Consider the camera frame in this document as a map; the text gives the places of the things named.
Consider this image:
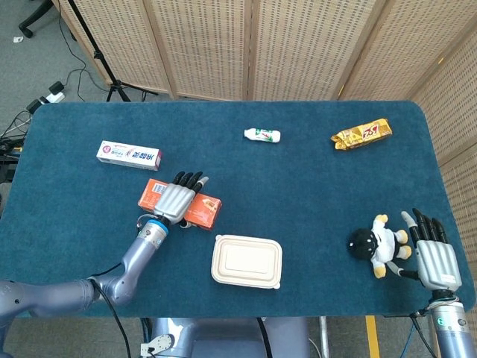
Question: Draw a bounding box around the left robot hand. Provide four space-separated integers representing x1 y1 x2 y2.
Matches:
152 171 208 228

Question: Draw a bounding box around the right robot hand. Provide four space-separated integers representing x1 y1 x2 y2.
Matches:
397 207 463 292

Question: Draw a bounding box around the orange snack box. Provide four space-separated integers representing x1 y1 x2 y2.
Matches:
137 178 222 230

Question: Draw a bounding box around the white toothpaste box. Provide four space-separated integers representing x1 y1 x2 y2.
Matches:
95 139 164 172

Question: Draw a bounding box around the black and white plush toy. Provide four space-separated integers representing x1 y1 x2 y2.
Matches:
348 213 414 279

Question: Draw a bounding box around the beige lidded food container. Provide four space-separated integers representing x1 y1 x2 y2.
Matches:
210 233 283 290

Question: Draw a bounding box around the small white bottle green label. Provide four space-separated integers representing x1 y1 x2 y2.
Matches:
244 127 282 143

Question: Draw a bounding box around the blue table cloth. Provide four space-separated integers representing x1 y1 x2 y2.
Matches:
0 100 467 318

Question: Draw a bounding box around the metal table leg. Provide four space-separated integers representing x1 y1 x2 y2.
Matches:
319 316 331 358

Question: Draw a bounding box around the grey robot torso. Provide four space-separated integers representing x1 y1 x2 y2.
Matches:
140 316 310 358

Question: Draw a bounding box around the gold snack packet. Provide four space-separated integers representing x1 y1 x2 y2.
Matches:
330 118 393 151

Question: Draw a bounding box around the black tripod stand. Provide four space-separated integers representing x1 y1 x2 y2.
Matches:
66 0 159 102

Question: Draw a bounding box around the black office chair base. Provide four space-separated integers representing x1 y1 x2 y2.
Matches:
18 0 54 39

